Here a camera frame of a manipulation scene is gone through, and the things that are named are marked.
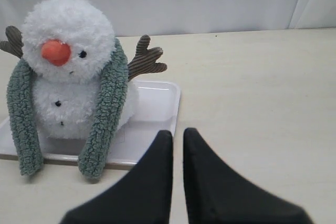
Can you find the green fleece scarf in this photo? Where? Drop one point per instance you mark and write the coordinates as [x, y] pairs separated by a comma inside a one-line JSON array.
[[109, 106]]

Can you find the white rectangular plastic tray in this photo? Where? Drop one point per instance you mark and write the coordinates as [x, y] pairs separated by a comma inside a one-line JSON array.
[[157, 110]]

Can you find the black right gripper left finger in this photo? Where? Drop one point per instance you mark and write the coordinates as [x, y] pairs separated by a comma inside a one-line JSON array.
[[143, 195]]

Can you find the white plush snowman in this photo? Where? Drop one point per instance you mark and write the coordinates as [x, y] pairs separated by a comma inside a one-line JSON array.
[[67, 43]]

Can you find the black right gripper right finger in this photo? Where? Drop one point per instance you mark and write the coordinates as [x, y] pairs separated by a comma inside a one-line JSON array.
[[215, 193]]

